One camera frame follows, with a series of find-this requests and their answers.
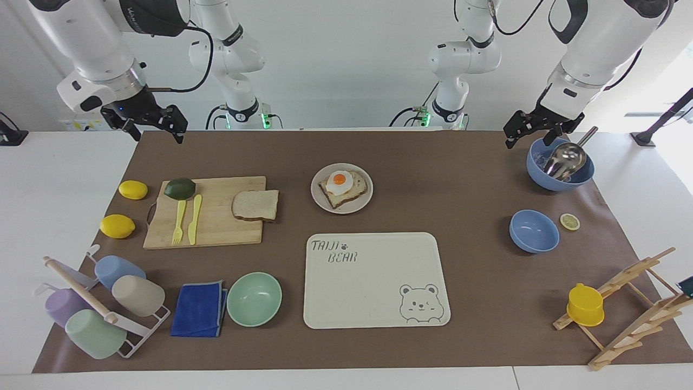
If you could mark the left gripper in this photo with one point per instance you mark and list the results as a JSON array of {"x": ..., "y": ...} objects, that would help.
[{"x": 557, "y": 120}]

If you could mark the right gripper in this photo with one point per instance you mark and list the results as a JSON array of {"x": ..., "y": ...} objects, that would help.
[{"x": 138, "y": 105}]

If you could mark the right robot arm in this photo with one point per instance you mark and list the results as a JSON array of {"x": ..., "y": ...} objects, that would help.
[{"x": 81, "y": 38}]

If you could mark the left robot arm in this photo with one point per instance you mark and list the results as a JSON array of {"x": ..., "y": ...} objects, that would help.
[{"x": 601, "y": 43}]

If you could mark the round grey plate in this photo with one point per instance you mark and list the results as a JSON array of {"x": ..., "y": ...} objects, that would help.
[{"x": 363, "y": 206}]

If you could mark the metal scoop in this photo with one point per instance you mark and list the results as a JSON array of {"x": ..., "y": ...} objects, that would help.
[{"x": 566, "y": 158}]

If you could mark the large blue bowl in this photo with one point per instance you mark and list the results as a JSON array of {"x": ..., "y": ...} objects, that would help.
[{"x": 552, "y": 181}]

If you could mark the yellow lemon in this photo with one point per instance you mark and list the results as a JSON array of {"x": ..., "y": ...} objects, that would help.
[
  {"x": 133, "y": 189},
  {"x": 117, "y": 226}
]

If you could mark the white power strip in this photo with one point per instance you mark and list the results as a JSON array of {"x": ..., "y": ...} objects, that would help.
[{"x": 81, "y": 124}]

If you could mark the green avocado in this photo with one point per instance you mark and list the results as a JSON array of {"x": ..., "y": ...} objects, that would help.
[{"x": 180, "y": 188}]

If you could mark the lemon slice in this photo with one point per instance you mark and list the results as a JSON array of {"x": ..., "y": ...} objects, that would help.
[{"x": 569, "y": 222}]

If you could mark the yellow plastic fork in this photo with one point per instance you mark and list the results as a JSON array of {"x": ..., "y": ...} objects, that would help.
[{"x": 179, "y": 219}]

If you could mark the small blue bowl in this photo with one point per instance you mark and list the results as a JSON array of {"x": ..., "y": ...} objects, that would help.
[{"x": 533, "y": 232}]

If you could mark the yellow plastic knife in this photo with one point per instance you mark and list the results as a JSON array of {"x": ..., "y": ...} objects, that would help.
[{"x": 194, "y": 219}]

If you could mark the black stand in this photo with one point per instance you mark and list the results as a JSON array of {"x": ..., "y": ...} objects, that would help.
[
  {"x": 11, "y": 132},
  {"x": 660, "y": 119}
]

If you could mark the wooden cutting board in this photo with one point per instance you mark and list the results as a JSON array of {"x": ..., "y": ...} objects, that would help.
[{"x": 222, "y": 230}]

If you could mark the plain bread slice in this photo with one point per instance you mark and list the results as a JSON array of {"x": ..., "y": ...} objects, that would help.
[{"x": 255, "y": 206}]

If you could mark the light blue cup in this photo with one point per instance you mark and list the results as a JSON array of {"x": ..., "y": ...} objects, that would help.
[{"x": 116, "y": 270}]

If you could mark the beige cup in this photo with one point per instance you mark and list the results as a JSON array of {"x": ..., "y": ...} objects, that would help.
[{"x": 139, "y": 295}]

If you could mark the yellow cup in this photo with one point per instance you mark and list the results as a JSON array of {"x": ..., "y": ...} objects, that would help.
[{"x": 586, "y": 306}]

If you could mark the toasted bread slice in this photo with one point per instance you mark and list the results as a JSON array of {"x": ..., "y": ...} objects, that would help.
[{"x": 354, "y": 192}]

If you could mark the blue folded cloth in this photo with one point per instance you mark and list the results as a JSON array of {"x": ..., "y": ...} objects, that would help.
[{"x": 197, "y": 310}]

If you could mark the fried egg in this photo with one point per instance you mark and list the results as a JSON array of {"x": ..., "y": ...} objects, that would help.
[{"x": 339, "y": 181}]

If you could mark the purple cup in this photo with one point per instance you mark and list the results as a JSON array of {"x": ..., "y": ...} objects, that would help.
[{"x": 62, "y": 304}]

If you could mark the mint green bowl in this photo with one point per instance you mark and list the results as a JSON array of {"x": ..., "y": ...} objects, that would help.
[{"x": 254, "y": 299}]

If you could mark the dark green object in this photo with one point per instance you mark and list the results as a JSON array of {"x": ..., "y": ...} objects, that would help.
[{"x": 686, "y": 287}]

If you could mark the mint green cup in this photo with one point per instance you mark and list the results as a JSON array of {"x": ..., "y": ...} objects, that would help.
[{"x": 95, "y": 336}]

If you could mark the wooden drying rack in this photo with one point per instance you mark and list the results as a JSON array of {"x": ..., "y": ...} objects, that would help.
[{"x": 633, "y": 330}]

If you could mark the cream tray with bear print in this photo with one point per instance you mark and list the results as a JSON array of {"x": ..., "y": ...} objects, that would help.
[{"x": 373, "y": 281}]

